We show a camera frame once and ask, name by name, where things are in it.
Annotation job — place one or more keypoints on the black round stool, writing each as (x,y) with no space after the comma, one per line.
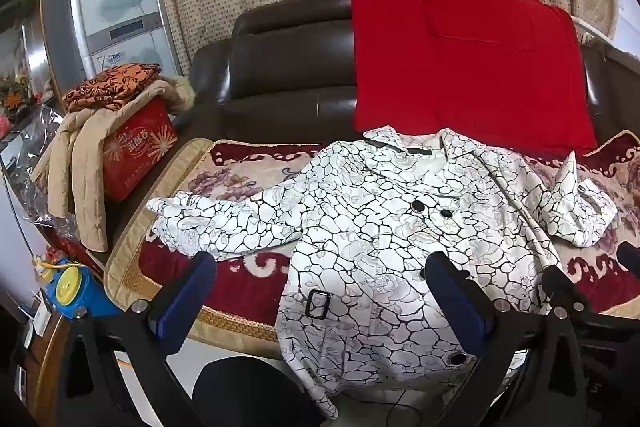
(250,392)

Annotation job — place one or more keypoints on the clear plastic wrap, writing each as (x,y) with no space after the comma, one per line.
(30,167)

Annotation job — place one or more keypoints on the beige padded jacket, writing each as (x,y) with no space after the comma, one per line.
(85,157)

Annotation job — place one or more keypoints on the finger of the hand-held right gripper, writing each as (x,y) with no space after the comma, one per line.
(630,255)
(562,287)

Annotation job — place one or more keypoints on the orange patterned cloth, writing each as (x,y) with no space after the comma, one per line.
(110,84)

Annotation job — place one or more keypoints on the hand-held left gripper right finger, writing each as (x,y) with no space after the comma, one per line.
(462,307)

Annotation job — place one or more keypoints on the floral sofa mat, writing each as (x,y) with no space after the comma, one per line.
(240,279)

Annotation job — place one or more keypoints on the flower bouquet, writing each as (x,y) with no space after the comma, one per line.
(15,97)

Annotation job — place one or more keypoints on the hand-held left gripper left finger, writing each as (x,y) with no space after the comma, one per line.
(184,307)

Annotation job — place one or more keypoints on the red gift box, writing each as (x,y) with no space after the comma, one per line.
(140,152)

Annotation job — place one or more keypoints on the blue and yellow toy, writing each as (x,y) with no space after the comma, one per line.
(75,289)

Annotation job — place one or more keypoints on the red blanket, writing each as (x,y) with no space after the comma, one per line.
(475,82)

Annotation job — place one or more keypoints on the white black-patterned coat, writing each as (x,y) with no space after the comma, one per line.
(375,232)

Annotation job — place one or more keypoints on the brown leather sofa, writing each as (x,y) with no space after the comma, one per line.
(280,82)

